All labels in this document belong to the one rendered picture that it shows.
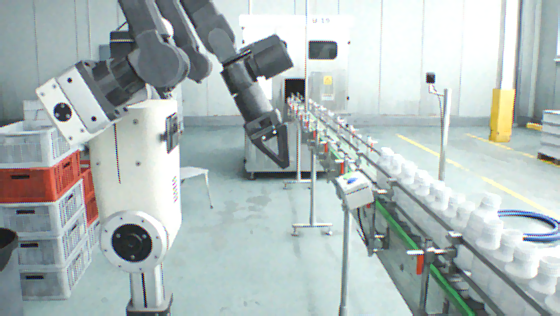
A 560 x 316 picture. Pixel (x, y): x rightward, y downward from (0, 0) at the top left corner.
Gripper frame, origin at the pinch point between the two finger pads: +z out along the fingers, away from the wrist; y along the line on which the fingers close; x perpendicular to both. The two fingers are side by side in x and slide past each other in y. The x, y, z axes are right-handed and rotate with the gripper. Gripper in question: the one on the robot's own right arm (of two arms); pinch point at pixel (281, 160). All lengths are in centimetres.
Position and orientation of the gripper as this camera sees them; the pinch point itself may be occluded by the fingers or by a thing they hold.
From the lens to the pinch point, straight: 80.9
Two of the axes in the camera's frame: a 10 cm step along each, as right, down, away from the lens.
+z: 4.5, 8.8, 1.5
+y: -0.9, -1.2, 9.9
